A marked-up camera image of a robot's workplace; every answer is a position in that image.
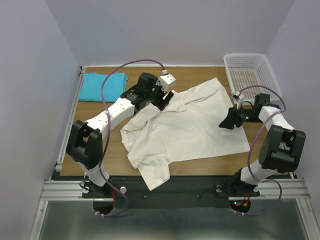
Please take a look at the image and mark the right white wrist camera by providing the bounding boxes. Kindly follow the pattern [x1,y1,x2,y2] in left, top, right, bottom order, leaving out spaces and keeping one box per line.
[232,91,245,110]

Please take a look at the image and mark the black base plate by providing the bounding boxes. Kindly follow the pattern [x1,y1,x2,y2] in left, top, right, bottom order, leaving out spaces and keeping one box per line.
[51,174,298,210]

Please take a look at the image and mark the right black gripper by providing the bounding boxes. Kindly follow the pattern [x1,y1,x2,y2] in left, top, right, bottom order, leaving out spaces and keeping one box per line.
[218,103,263,129]

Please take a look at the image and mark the folded blue t shirt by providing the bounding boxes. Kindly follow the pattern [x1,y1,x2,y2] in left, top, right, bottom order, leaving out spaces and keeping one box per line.
[78,72,128,103]

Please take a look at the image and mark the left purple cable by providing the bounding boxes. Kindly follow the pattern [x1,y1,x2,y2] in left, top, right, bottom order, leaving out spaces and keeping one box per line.
[94,58,168,219]

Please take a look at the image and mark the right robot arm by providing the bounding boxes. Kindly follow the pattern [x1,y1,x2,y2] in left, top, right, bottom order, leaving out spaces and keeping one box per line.
[219,91,306,196]

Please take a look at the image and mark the electronics board with leds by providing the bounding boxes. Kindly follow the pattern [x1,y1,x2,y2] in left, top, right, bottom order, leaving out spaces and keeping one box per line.
[230,200,251,210]

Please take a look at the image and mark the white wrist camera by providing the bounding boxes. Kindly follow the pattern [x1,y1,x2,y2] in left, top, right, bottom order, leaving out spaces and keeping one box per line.
[232,91,245,110]
[158,74,176,93]

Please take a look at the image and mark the left table edge rail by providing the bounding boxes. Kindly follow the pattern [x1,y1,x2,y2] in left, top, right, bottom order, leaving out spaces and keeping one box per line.
[54,65,87,172]

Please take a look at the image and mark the white t shirt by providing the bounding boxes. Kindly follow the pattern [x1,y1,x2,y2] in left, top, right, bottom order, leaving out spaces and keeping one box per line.
[120,78,250,190]

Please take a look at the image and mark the white plastic basket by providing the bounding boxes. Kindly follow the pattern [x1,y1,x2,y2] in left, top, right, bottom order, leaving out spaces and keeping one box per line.
[223,53,282,104]

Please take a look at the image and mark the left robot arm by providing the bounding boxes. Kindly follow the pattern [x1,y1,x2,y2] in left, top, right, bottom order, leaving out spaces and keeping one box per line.
[66,71,176,197]

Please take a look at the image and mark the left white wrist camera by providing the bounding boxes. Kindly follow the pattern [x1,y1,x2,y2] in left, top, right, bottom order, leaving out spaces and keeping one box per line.
[158,74,176,93]

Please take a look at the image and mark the aluminium frame rail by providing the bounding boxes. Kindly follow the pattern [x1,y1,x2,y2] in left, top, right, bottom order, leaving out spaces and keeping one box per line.
[40,178,311,201]

